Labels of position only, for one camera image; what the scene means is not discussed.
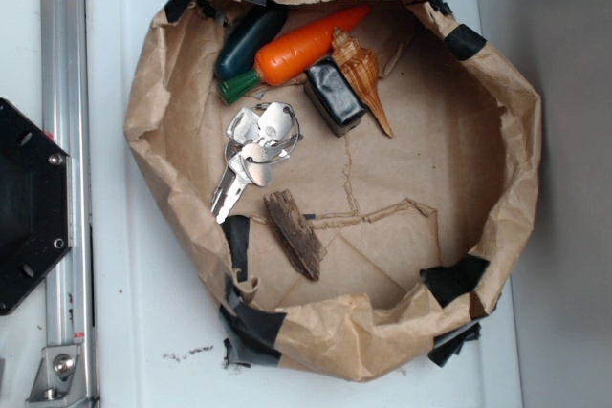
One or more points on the brown wood chip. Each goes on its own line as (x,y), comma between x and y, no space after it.
(302,246)

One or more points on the brown paper bag tray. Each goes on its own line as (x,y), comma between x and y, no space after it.
(422,230)

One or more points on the silver key bunch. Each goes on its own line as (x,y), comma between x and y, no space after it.
(259,137)

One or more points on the small black box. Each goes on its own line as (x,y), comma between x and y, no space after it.
(335,99)

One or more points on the orange plastic toy carrot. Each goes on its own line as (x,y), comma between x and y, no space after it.
(289,55)

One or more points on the striped brown spiral seashell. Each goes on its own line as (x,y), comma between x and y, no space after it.
(360,67)

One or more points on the dark green toy cucumber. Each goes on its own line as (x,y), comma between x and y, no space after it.
(258,28)

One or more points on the white plastic tray board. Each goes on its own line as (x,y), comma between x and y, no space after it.
(160,338)

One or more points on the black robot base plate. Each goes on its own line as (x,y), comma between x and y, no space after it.
(35,232)

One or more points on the aluminium extrusion rail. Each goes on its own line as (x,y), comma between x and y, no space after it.
(65,115)

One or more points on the metal corner bracket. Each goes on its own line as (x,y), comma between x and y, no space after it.
(62,379)

